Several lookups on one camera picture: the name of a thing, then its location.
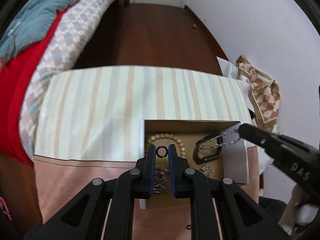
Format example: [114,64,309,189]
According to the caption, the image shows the silver chain necklace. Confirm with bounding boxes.
[198,127,243,151]

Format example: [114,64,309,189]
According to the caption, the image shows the silver chain bracelet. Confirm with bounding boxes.
[152,170,169,194]

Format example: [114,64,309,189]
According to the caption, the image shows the dark fluffy chair cushion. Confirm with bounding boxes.
[259,197,287,222]

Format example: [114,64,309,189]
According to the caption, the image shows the small silver earrings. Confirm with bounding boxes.
[197,165,215,178]

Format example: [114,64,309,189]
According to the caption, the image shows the white cardboard box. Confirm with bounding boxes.
[139,120,249,210]

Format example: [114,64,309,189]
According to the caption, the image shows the brown patterned scarf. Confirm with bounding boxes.
[236,56,280,132]

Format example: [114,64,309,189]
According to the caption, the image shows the black wristband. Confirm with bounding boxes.
[193,132,223,165]

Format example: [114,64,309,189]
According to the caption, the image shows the pink striped table cloth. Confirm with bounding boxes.
[34,65,261,240]

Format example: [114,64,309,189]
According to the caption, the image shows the red bed sheet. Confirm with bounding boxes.
[1,0,71,167]

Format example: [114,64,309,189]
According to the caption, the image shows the checkered mattress cover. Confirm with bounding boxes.
[18,0,115,161]

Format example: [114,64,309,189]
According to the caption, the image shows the blue quilt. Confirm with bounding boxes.
[1,0,78,62]

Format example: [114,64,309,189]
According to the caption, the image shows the wooden bead bracelet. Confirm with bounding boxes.
[145,133,187,173]

